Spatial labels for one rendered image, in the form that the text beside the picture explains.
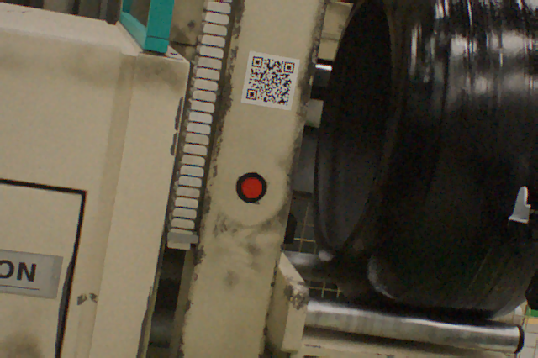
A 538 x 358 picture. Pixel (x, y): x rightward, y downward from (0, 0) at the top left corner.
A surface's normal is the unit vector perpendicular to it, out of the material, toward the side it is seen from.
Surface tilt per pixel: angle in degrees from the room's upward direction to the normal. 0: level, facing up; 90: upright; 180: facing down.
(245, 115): 90
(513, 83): 66
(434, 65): 71
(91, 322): 90
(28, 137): 90
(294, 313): 90
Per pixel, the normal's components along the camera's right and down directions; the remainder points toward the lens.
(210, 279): 0.17, 0.18
